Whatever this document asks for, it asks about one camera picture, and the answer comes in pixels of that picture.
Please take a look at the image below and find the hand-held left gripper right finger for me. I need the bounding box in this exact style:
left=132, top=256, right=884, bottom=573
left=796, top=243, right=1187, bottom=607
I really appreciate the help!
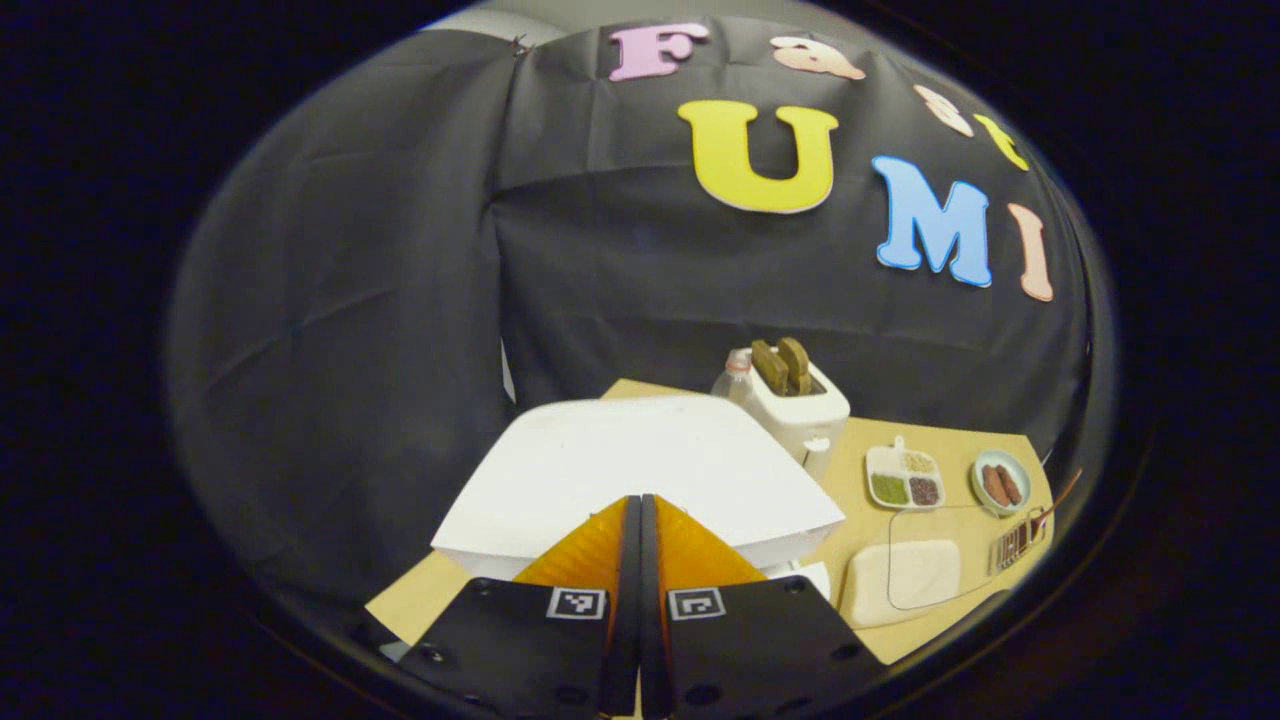
left=640, top=494, right=887, bottom=720

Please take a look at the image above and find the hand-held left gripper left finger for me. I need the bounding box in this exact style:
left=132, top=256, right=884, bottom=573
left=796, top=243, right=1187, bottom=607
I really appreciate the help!
left=400, top=495, right=642, bottom=720

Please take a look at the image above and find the white rice cooker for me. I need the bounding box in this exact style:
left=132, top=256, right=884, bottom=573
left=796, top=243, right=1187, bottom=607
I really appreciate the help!
left=430, top=394, right=848, bottom=603

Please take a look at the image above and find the white rice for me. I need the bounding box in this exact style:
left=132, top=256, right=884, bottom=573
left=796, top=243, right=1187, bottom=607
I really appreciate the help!
left=845, top=540, right=963, bottom=628

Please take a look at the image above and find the clear chopstick holder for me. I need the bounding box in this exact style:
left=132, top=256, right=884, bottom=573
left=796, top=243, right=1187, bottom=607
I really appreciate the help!
left=987, top=505, right=1052, bottom=577

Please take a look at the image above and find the brown wooden spoon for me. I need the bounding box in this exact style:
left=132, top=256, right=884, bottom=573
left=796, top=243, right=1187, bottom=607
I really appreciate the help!
left=1000, top=467, right=1085, bottom=546

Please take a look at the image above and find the clear plastic rice container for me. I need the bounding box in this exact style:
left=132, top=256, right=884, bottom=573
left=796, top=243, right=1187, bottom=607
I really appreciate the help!
left=838, top=503, right=1012, bottom=631

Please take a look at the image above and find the white toaster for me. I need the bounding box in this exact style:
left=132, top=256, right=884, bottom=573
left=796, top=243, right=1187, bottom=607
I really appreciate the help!
left=728, top=346, right=852, bottom=482

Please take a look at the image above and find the clear water bottle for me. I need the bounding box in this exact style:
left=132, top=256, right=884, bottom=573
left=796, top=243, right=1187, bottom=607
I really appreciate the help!
left=711, top=349, right=754, bottom=403

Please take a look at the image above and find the brown bread slice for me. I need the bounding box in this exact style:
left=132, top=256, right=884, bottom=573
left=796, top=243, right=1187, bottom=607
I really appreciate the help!
left=778, top=336, right=814, bottom=395
left=751, top=340, right=792, bottom=397

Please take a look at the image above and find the white divided plate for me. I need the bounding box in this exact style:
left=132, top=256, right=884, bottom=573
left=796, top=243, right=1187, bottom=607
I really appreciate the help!
left=864, top=435, right=947, bottom=512

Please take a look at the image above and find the light green round plate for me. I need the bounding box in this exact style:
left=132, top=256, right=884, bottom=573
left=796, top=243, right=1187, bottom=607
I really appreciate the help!
left=969, top=448, right=1033, bottom=518

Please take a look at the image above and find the black backdrop cloth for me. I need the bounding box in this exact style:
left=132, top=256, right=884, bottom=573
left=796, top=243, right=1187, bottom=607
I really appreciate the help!
left=165, top=15, right=1111, bottom=641

